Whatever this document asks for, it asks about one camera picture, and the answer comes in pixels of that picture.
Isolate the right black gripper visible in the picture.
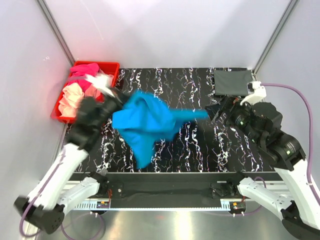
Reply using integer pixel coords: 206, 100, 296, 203
204, 93, 263, 146

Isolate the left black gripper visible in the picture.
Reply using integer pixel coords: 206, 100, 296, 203
95, 88, 141, 131

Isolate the blue t shirt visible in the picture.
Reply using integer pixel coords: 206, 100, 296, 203
112, 91, 209, 169

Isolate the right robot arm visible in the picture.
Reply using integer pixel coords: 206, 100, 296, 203
205, 96, 320, 240

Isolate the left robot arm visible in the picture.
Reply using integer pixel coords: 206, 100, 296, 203
14, 88, 130, 238

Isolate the dusty pink t shirt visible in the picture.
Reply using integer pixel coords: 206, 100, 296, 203
96, 72, 114, 88

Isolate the folded dark grey t shirt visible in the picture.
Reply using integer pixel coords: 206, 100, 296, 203
213, 70, 253, 97

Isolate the peach t shirt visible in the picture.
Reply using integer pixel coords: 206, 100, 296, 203
58, 82, 85, 118

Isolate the hot pink t shirt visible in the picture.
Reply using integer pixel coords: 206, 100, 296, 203
67, 63, 101, 98

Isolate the red plastic bin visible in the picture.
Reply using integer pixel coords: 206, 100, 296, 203
50, 60, 120, 124

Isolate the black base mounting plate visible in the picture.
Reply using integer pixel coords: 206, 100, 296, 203
106, 172, 243, 210

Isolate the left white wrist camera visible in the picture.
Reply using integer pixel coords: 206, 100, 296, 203
85, 73, 115, 98

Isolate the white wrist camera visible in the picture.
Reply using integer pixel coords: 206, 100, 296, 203
240, 80, 267, 106
85, 73, 115, 98

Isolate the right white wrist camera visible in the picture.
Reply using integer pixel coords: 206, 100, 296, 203
240, 80, 267, 106

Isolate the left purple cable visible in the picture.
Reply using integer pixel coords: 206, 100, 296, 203
19, 77, 108, 240

